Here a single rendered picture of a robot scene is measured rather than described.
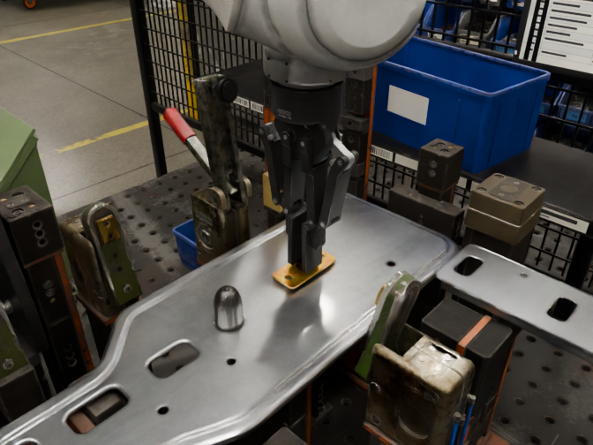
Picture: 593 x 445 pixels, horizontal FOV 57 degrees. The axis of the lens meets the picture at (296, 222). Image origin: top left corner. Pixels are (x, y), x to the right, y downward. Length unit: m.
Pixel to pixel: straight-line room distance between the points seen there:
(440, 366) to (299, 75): 0.30
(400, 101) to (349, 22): 0.65
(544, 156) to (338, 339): 0.53
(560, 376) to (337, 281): 0.51
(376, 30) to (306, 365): 0.37
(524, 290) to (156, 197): 1.03
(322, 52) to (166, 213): 1.13
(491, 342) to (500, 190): 0.23
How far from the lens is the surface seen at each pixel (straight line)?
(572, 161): 1.00
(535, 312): 0.70
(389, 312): 0.52
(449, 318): 0.69
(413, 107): 0.94
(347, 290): 0.67
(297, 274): 0.68
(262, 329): 0.62
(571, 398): 1.04
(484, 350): 0.66
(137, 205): 1.48
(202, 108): 0.70
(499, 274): 0.74
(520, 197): 0.80
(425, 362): 0.54
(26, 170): 1.05
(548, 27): 1.03
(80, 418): 0.60
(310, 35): 0.32
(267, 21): 0.36
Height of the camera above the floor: 1.43
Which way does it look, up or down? 33 degrees down
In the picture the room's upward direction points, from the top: straight up
